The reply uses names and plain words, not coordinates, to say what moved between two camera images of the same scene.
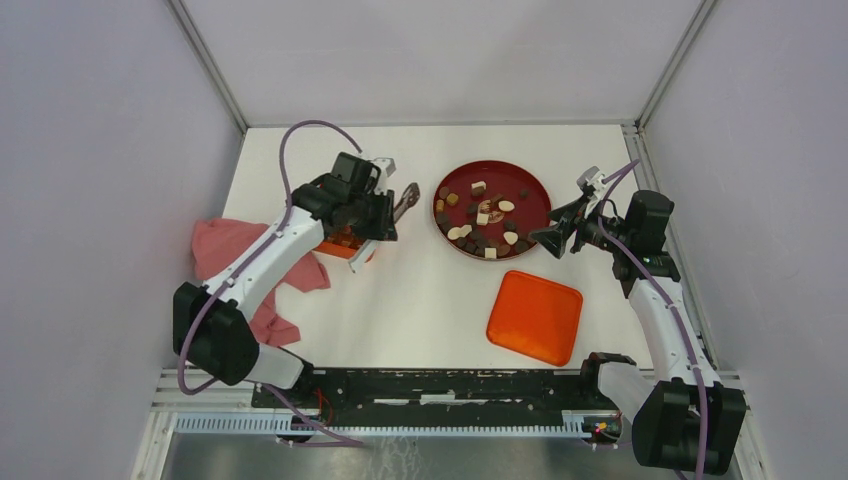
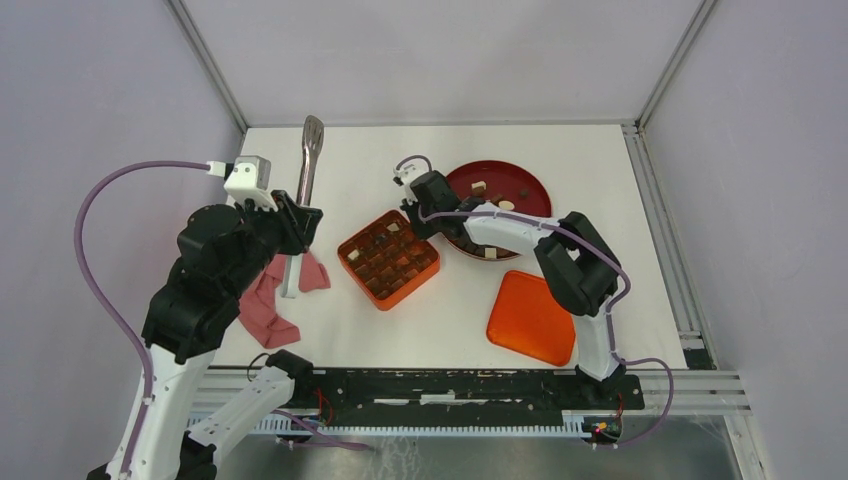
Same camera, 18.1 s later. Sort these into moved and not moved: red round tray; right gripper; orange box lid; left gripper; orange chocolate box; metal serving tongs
Moved: metal serving tongs; left gripper; right gripper; orange chocolate box
Not moved: orange box lid; red round tray
